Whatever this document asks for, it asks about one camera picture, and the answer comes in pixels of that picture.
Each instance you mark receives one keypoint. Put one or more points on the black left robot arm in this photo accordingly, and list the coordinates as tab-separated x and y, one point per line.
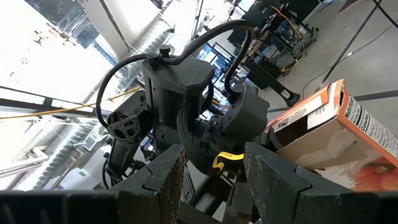
174	84

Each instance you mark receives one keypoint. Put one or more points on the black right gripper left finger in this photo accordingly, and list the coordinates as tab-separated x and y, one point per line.
149	193

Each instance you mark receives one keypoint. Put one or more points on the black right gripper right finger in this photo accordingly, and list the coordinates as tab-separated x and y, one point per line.
273	193

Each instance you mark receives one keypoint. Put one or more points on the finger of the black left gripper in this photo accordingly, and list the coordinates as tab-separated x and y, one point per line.
271	138

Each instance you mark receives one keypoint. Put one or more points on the yellow tape tag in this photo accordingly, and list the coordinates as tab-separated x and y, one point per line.
228	156

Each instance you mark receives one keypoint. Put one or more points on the pumpkin cereal box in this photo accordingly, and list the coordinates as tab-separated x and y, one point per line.
342	143

